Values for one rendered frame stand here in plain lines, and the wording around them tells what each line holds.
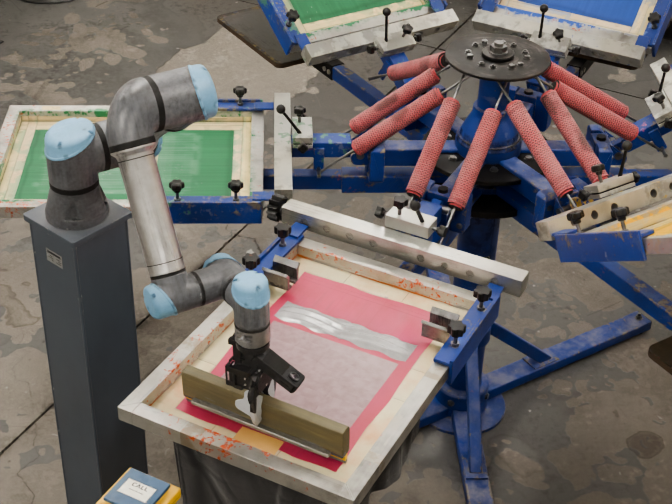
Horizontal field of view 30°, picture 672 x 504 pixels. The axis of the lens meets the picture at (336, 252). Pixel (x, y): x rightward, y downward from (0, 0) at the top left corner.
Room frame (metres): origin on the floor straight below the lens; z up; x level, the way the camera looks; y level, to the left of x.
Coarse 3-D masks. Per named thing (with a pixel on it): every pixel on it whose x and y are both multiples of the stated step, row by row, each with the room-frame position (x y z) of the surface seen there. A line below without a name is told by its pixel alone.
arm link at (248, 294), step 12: (240, 276) 2.07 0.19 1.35; (252, 276) 2.07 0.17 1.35; (264, 276) 2.07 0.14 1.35; (228, 288) 2.07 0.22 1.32; (240, 288) 2.03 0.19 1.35; (252, 288) 2.03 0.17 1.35; (264, 288) 2.04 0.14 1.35; (228, 300) 2.06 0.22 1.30; (240, 300) 2.02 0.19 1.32; (252, 300) 2.02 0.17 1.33; (264, 300) 2.03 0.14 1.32; (240, 312) 2.02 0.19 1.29; (252, 312) 2.02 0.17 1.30; (264, 312) 2.03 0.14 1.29; (240, 324) 2.02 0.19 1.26; (252, 324) 2.02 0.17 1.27; (264, 324) 2.03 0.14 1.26
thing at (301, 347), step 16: (304, 272) 2.65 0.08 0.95; (304, 288) 2.58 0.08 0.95; (320, 288) 2.58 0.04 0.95; (336, 288) 2.58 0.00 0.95; (352, 288) 2.58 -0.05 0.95; (304, 304) 2.51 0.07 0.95; (320, 304) 2.51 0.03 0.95; (336, 304) 2.51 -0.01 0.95; (352, 304) 2.52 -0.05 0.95; (272, 320) 2.44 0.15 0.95; (352, 320) 2.45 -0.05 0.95; (272, 336) 2.38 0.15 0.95; (288, 336) 2.38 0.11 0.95; (304, 336) 2.38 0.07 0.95; (320, 336) 2.38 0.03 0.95; (288, 352) 2.32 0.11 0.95; (304, 352) 2.32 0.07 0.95; (320, 352) 2.32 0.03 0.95; (224, 368) 2.25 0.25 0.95; (304, 368) 2.26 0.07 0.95; (208, 416) 2.08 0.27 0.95
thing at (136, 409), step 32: (288, 256) 2.68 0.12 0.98; (320, 256) 2.69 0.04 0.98; (352, 256) 2.67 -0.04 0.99; (416, 288) 2.57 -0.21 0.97; (448, 288) 2.55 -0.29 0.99; (224, 320) 2.39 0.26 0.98; (192, 352) 2.27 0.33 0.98; (160, 384) 2.15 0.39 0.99; (128, 416) 2.05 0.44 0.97; (160, 416) 2.04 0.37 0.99; (416, 416) 2.08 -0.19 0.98; (192, 448) 1.98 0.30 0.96; (224, 448) 1.95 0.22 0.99; (256, 448) 1.95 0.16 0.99; (384, 448) 1.96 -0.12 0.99; (288, 480) 1.87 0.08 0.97; (320, 480) 1.86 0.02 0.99; (352, 480) 1.86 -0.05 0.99
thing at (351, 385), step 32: (384, 320) 2.45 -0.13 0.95; (416, 320) 2.46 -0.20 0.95; (352, 352) 2.33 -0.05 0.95; (416, 352) 2.33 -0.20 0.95; (320, 384) 2.20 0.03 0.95; (352, 384) 2.21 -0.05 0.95; (384, 384) 2.21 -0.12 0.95; (352, 416) 2.10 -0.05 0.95; (288, 448) 1.99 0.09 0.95; (352, 448) 2.00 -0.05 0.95
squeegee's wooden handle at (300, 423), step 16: (192, 368) 2.13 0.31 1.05; (192, 384) 2.11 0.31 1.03; (208, 384) 2.09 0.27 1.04; (224, 384) 2.08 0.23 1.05; (208, 400) 2.09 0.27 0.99; (224, 400) 2.07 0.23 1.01; (272, 400) 2.03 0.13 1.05; (272, 416) 2.01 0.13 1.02; (288, 416) 1.99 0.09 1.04; (304, 416) 1.98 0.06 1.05; (320, 416) 1.99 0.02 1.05; (288, 432) 2.00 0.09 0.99; (304, 432) 1.98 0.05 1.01; (320, 432) 1.96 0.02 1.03; (336, 432) 1.94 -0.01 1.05; (336, 448) 1.94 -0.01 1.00
